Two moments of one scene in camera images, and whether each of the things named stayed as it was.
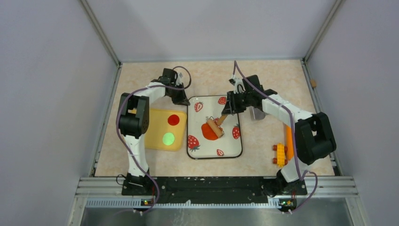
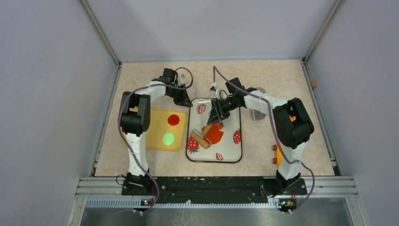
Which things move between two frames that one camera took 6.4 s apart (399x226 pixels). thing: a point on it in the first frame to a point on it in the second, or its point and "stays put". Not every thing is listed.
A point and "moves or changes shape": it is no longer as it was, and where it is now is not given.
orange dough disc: x=208 y=132 moves or changes shape
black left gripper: x=181 y=99 stays put
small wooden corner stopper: x=313 y=83 stays put
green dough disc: x=168 y=139 stays put
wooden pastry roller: x=215 y=125 to x=199 y=137
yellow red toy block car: x=281 y=149 stays put
